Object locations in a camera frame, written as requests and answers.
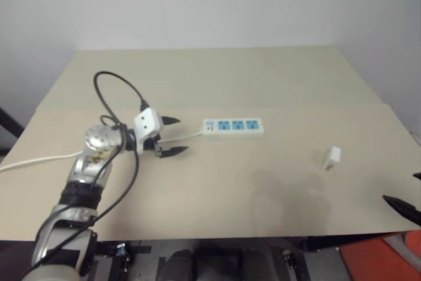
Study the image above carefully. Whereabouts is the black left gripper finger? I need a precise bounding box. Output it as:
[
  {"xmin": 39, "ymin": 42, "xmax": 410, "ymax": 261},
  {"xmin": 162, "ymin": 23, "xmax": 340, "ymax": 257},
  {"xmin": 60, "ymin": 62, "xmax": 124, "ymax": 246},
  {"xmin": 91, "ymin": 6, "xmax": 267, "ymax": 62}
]
[
  {"xmin": 161, "ymin": 115, "xmax": 181, "ymax": 128},
  {"xmin": 157, "ymin": 145, "xmax": 189, "ymax": 160}
]

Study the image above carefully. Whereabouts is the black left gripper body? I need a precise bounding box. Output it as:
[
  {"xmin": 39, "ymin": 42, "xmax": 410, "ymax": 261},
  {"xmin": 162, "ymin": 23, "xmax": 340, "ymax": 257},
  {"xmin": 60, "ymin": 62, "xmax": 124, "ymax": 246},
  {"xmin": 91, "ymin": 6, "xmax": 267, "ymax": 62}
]
[{"xmin": 143, "ymin": 115, "xmax": 166, "ymax": 158}]

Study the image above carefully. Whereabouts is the white power strip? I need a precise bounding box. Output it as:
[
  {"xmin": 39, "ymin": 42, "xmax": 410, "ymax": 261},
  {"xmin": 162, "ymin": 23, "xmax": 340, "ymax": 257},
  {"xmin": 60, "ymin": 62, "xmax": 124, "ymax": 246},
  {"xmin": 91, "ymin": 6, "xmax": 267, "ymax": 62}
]
[{"xmin": 201, "ymin": 117, "xmax": 265, "ymax": 141}]

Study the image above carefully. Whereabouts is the white plug adapter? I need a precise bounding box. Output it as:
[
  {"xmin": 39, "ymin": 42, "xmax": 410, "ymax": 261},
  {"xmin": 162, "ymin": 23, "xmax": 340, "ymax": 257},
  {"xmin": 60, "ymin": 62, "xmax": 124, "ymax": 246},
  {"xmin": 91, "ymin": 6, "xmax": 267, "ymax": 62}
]
[{"xmin": 320, "ymin": 145, "xmax": 343, "ymax": 172}]

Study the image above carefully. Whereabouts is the orange object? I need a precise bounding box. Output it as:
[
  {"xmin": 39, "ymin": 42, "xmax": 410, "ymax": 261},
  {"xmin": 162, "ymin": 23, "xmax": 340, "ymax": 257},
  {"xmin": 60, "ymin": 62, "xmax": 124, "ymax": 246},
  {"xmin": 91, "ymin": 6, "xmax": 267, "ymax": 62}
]
[{"xmin": 339, "ymin": 230, "xmax": 421, "ymax": 281}]

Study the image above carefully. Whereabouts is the dark rounded shape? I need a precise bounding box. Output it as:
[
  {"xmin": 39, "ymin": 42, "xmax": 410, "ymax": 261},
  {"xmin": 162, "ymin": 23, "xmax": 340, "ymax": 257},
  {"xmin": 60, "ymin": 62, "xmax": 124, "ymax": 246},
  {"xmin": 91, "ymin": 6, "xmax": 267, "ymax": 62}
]
[{"xmin": 163, "ymin": 249, "xmax": 195, "ymax": 281}]

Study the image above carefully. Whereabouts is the white power cord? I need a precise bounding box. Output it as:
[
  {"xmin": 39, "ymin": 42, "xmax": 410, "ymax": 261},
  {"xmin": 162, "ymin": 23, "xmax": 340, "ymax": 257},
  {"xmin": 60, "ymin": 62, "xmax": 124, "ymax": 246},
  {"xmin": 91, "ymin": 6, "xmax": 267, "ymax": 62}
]
[{"xmin": 0, "ymin": 131, "xmax": 203, "ymax": 173}]

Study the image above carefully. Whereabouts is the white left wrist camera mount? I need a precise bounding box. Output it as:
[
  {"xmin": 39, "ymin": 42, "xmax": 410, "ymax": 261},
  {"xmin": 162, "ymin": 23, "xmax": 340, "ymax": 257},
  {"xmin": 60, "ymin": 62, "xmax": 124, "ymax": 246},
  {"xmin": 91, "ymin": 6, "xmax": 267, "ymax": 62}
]
[{"xmin": 132, "ymin": 107, "xmax": 164, "ymax": 155}]

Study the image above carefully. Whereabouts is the black table frame bar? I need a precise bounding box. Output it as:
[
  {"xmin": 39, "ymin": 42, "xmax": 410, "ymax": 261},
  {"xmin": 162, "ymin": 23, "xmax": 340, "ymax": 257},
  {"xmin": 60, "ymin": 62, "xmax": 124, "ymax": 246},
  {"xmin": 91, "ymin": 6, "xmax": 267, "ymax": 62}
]
[{"xmin": 93, "ymin": 237, "xmax": 343, "ymax": 281}]

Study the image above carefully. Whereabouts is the black diagonal frame strut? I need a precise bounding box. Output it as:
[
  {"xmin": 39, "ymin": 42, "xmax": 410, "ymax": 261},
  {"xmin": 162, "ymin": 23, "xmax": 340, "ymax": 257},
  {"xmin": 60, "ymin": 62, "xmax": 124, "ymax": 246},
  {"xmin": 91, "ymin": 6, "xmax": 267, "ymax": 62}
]
[{"xmin": 0, "ymin": 106, "xmax": 26, "ymax": 157}]

